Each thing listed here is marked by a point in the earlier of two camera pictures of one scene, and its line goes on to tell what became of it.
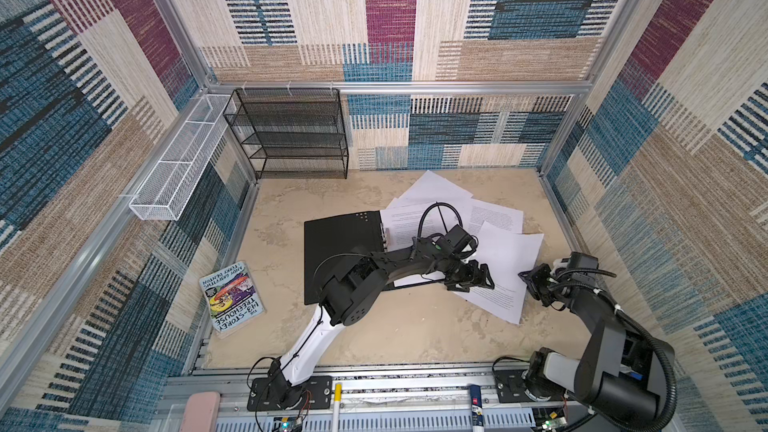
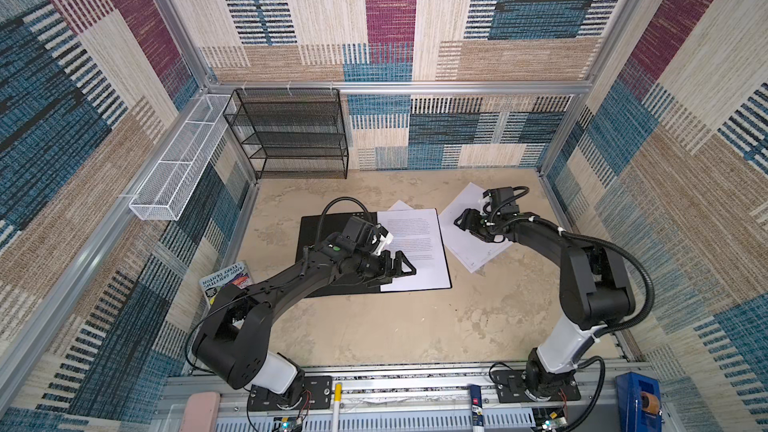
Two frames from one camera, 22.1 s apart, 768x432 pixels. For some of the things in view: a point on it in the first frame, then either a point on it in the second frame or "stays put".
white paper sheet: x=431 y=188 -> x=474 y=251
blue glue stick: x=476 y=408 stays put
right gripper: x=531 y=281 -> x=469 y=221
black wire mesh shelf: x=291 y=132 stays put
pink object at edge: x=201 y=412 stays put
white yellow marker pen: x=338 y=394 stays put
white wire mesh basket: x=162 y=194 stays put
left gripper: x=468 y=271 -> x=384 y=274
